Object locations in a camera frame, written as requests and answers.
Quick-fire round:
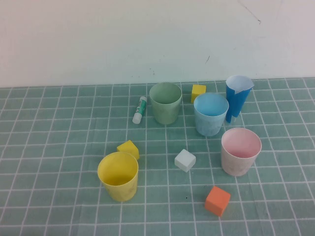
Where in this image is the blue plastic cup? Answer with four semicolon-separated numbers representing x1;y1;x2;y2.
193;92;229;137

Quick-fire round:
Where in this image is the yellow plastic cup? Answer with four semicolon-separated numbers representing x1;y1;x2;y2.
97;151;139;203

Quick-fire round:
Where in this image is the pink plastic cup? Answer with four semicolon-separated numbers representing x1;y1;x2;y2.
220;127;262;177

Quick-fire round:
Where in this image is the green plastic cup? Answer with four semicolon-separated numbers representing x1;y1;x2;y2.
149;82;183;125

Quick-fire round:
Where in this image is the white green glue stick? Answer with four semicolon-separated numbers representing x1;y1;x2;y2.
132;96;148;124

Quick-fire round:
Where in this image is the yellow foam cube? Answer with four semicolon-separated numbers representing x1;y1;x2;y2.
116;140;140;160
190;84;207;104

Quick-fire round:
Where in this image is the white foam cube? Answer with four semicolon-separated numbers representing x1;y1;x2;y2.
174;148;197;173

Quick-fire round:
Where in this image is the blue rolled paper cone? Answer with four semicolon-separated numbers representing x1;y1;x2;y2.
225;75;255;124

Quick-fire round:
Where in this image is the teal checked tablecloth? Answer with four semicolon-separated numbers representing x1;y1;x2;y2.
0;77;315;236

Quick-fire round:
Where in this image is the orange foam cube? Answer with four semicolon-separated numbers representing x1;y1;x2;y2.
204;186;231;217

